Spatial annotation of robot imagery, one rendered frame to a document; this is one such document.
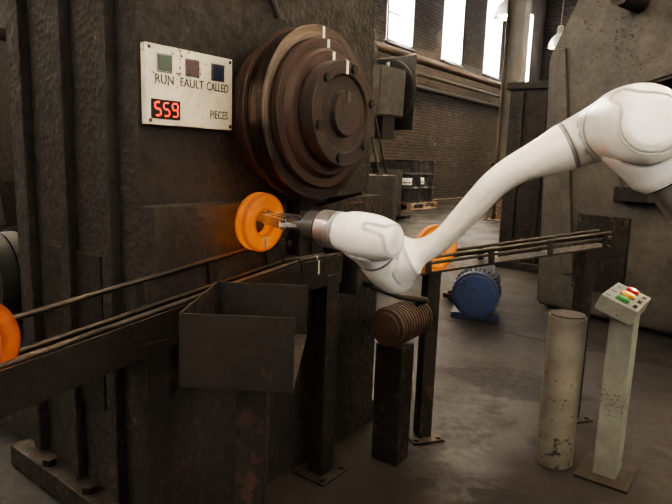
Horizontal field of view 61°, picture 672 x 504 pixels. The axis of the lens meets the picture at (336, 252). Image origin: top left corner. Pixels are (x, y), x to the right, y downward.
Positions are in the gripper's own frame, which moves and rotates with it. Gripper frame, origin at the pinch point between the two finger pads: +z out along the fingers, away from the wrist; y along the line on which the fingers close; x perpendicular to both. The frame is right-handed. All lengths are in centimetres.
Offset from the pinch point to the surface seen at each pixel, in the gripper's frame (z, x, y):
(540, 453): -59, -78, 78
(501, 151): 274, 21, 871
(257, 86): 1.7, 32.5, -1.7
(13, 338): -1, -18, -63
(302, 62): -4.0, 39.5, 8.2
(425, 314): -21, -34, 57
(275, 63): -1.1, 38.4, 1.4
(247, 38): 14.5, 45.9, 6.5
